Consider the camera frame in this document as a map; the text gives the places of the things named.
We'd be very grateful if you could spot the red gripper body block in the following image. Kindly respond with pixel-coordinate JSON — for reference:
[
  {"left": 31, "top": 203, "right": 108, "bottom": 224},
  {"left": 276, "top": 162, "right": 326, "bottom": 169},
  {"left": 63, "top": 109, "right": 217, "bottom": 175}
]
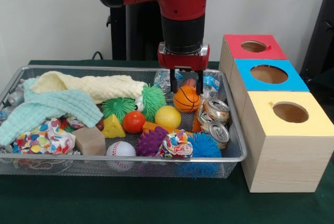
[{"left": 158, "top": 51, "right": 209, "bottom": 73}]

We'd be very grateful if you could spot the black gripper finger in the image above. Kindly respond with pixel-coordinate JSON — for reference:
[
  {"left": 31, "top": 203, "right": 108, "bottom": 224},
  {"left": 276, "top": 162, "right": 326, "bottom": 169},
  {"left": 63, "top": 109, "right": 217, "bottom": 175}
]
[
  {"left": 196, "top": 70, "right": 205, "bottom": 96},
  {"left": 170, "top": 68, "right": 178, "bottom": 94}
]

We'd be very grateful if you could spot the orange toy basketball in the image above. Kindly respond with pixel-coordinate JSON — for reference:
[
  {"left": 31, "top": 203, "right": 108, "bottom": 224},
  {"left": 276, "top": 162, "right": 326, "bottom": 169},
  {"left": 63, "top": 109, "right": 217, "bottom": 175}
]
[{"left": 173, "top": 85, "right": 201, "bottom": 112}]

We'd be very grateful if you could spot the colourful print cloth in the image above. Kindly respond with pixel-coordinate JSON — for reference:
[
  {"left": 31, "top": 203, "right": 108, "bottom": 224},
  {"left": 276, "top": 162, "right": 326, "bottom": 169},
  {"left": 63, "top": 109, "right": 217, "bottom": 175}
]
[{"left": 156, "top": 129, "right": 194, "bottom": 158}]

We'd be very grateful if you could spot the cream waffle cloth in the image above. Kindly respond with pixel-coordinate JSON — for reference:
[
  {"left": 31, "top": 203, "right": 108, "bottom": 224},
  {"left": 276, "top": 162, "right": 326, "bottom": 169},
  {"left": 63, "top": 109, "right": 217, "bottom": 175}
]
[{"left": 30, "top": 71, "right": 147, "bottom": 104}]

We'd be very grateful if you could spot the mint green waffle cloth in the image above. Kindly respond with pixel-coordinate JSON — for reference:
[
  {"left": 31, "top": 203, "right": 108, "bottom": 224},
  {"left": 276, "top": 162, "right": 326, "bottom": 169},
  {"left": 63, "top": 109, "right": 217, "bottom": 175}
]
[{"left": 0, "top": 77, "right": 104, "bottom": 146}]

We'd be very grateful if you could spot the silver mesh bin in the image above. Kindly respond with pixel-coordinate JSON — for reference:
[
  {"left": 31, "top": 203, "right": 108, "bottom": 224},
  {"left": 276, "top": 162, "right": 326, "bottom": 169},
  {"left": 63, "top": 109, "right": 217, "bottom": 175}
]
[{"left": 0, "top": 64, "right": 248, "bottom": 179}]

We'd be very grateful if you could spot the wooden three-hole box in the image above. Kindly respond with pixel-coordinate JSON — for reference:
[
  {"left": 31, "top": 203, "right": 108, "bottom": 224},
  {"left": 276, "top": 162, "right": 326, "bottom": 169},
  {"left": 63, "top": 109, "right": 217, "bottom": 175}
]
[{"left": 218, "top": 34, "right": 334, "bottom": 193}]

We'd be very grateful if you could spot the green fuzzy toy with eyes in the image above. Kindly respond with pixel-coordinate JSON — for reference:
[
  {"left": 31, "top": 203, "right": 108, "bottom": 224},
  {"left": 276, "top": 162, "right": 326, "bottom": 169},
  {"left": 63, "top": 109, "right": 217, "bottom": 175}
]
[{"left": 101, "top": 84, "right": 168, "bottom": 123}]

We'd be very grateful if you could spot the crushed can with gold print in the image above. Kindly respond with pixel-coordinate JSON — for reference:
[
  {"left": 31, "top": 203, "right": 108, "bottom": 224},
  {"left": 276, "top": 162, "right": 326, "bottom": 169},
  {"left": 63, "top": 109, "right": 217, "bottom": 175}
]
[{"left": 198, "top": 98, "right": 231, "bottom": 127}]

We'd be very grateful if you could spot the yellow ball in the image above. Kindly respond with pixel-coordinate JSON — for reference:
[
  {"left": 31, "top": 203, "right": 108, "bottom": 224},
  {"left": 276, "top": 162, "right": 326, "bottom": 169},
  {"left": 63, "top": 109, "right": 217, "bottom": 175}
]
[{"left": 154, "top": 105, "right": 182, "bottom": 129}]

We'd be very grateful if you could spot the red ball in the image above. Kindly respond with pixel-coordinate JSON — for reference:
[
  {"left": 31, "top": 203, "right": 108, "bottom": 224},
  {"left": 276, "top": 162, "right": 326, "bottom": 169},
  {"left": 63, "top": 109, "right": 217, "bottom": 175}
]
[{"left": 122, "top": 111, "right": 147, "bottom": 134}]

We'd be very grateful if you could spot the purple spiky ball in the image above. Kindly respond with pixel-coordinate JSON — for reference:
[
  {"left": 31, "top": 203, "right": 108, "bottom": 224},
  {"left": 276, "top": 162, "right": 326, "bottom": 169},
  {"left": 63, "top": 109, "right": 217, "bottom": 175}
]
[{"left": 135, "top": 126, "right": 169, "bottom": 157}]

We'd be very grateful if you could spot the blue fuzzy ball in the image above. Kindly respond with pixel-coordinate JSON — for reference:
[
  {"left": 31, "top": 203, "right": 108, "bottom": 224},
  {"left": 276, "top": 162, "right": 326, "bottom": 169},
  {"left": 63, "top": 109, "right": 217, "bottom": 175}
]
[{"left": 187, "top": 132, "right": 222, "bottom": 175}]

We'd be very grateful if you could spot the white toy baseball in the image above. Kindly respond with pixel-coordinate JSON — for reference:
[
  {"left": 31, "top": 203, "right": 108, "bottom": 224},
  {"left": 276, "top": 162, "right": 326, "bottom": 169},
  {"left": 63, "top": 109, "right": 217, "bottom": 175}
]
[{"left": 106, "top": 141, "right": 137, "bottom": 172}]

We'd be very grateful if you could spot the dark green tablecloth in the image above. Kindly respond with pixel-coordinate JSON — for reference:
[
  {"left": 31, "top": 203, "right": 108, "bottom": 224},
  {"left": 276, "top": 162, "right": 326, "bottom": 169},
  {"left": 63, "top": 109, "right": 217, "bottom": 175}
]
[
  {"left": 312, "top": 71, "right": 334, "bottom": 97},
  {"left": 0, "top": 59, "right": 334, "bottom": 224}
]

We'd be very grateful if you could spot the black chair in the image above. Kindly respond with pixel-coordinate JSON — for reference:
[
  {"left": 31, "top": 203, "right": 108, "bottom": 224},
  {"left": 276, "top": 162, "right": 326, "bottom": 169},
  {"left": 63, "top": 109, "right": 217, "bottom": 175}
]
[{"left": 300, "top": 0, "right": 334, "bottom": 78}]

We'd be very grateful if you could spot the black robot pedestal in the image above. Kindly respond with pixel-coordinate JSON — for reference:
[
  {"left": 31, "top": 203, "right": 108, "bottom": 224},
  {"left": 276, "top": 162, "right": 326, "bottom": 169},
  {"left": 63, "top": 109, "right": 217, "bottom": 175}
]
[{"left": 108, "top": 0, "right": 164, "bottom": 62}]

